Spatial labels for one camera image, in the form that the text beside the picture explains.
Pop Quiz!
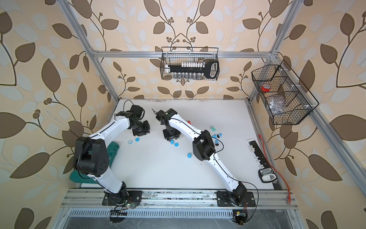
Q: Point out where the black wire basket right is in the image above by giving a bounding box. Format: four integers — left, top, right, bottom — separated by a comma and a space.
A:
251, 60, 319, 125

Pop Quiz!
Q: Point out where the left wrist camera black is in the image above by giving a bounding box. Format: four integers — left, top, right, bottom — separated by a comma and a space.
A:
129, 105, 145, 120

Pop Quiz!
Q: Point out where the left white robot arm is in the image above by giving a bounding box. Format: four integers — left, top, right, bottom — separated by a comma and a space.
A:
73, 116, 150, 194

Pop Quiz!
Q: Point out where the red cable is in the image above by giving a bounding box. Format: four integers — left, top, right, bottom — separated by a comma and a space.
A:
257, 134, 292, 204

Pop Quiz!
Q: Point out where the green cloth bag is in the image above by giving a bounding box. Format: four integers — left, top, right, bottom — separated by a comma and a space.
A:
69, 142, 120, 184

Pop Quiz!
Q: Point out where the black wire basket back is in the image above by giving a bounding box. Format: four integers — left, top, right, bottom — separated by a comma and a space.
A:
160, 46, 220, 81

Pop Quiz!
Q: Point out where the clear plastic bag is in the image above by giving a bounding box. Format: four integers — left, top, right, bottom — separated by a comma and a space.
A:
268, 94, 289, 115

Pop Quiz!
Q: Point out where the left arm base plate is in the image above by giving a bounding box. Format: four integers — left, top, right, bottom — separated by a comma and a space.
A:
102, 190, 143, 208

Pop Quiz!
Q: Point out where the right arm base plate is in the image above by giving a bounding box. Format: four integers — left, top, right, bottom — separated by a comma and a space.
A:
215, 191, 256, 207

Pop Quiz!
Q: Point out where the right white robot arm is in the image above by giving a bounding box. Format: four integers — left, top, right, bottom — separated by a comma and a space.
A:
156, 109, 247, 205

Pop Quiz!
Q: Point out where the black white tool in basket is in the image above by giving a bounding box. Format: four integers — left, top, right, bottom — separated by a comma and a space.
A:
162, 59, 220, 79

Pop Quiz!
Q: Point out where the handheld label device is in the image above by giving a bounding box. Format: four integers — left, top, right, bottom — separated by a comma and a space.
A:
248, 139, 277, 183

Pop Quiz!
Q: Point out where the red tape roll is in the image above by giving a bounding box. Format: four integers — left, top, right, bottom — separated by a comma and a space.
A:
261, 84, 271, 93

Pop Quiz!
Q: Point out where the black wire basket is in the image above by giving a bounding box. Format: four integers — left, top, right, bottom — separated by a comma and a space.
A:
251, 60, 319, 125
160, 46, 220, 81

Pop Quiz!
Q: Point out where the aluminium rail front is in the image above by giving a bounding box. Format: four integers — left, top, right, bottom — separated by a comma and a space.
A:
61, 189, 298, 210

